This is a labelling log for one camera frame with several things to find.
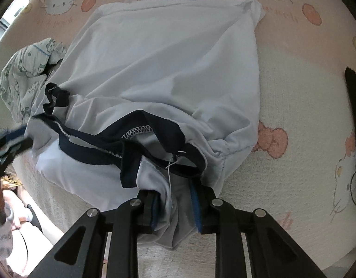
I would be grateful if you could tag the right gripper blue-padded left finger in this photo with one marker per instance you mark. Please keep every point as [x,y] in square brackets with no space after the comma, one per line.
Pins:
[150,212]

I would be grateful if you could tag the white navy-trimmed t-shirt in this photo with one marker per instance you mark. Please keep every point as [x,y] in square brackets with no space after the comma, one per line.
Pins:
[152,95]

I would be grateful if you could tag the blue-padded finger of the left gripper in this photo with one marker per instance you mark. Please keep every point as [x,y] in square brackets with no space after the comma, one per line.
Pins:
[12,143]

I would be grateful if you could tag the light grey patterned pyjama garment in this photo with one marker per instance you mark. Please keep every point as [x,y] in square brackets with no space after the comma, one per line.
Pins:
[24,75]

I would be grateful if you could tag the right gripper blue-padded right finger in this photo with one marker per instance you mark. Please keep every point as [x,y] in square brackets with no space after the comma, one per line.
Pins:
[204,213]

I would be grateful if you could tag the pink Hello Kitty blanket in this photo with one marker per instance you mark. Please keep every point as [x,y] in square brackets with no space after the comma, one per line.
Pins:
[302,170]

